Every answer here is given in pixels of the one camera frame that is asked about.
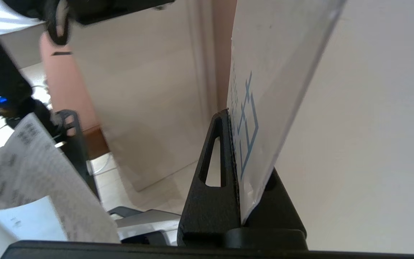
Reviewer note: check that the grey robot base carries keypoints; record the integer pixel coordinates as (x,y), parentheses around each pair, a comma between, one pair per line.
(146,219)

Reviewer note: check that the blue do-not-disturb door hanger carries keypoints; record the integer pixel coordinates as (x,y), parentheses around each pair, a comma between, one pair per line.
(271,54)

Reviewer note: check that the beige cabinet panel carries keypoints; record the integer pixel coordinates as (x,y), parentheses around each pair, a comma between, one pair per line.
(138,90)

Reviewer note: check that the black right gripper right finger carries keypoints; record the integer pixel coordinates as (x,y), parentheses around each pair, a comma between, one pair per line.
(279,212)

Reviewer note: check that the white room door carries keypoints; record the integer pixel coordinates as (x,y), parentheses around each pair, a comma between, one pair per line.
(372,144)

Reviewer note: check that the white printed paper sheet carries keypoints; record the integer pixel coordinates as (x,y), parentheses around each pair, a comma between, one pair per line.
(41,172)

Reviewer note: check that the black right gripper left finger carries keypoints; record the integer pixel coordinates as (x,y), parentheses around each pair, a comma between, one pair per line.
(210,216)

